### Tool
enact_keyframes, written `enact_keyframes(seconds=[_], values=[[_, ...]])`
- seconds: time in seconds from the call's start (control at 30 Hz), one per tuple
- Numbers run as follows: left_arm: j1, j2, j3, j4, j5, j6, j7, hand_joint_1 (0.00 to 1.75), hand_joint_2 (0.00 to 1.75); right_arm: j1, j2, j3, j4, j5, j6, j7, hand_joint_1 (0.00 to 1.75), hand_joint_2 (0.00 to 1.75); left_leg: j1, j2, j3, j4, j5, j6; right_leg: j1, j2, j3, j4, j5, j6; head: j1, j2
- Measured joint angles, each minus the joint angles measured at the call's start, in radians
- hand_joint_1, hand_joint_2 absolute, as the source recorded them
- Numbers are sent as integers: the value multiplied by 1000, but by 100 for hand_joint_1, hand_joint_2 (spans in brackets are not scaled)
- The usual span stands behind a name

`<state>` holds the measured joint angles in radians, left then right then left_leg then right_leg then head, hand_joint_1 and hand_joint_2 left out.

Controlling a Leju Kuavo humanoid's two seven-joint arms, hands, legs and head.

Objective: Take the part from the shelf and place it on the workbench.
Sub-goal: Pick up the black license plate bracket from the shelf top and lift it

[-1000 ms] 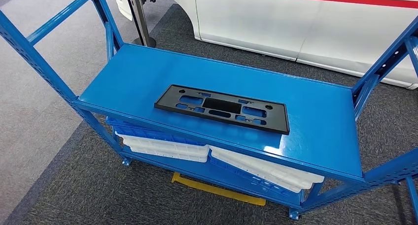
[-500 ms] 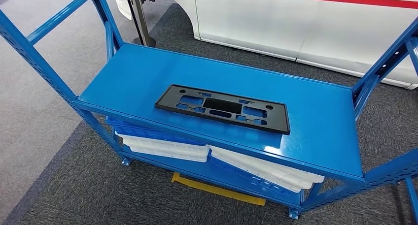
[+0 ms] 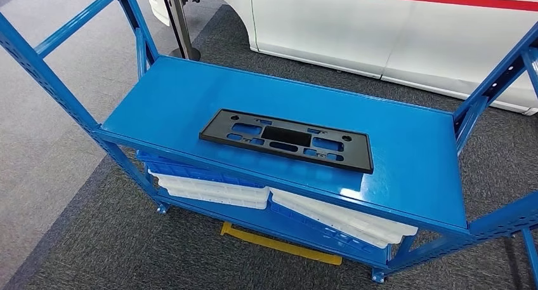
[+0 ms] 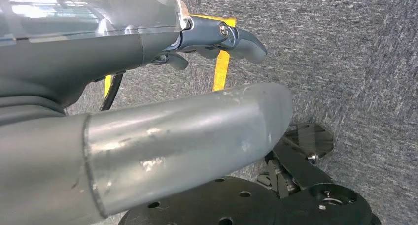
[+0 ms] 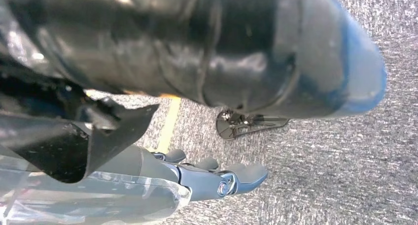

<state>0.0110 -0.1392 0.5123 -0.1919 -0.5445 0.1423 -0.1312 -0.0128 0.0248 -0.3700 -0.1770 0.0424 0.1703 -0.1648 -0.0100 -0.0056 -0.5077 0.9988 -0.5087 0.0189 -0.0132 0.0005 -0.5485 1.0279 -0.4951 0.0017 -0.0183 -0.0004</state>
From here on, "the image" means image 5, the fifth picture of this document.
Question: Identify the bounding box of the dark metal foot plate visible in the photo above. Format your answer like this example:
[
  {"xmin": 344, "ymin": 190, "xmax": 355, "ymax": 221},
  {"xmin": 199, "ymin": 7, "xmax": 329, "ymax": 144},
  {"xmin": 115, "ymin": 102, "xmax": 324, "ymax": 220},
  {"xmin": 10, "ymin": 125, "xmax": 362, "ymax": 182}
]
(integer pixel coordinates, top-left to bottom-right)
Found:
[{"xmin": 215, "ymin": 108, "xmax": 290, "ymax": 141}]

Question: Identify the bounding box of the yellow floor tape square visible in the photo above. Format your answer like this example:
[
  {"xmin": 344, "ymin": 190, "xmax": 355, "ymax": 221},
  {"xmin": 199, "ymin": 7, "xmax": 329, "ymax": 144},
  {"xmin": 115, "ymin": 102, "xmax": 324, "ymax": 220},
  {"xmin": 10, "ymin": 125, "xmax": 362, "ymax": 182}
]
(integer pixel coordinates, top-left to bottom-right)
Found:
[{"xmin": 156, "ymin": 97, "xmax": 182, "ymax": 154}]

